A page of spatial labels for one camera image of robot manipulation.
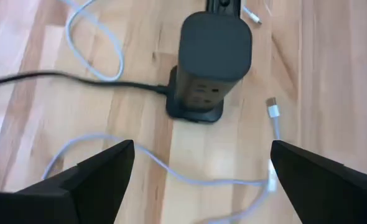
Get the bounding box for black tower power cord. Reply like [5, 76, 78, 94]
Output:
[0, 70, 170, 96]

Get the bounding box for black tower power strip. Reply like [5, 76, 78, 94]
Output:
[165, 11, 253, 124]

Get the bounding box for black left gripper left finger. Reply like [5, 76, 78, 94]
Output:
[0, 139, 136, 224]

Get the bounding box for black USB charger adapter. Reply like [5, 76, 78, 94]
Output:
[205, 0, 243, 16]

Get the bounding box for white USB cable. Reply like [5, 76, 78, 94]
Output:
[58, 0, 263, 83]
[41, 96, 282, 224]

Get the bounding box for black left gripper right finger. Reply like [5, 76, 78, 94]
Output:
[269, 139, 367, 224]

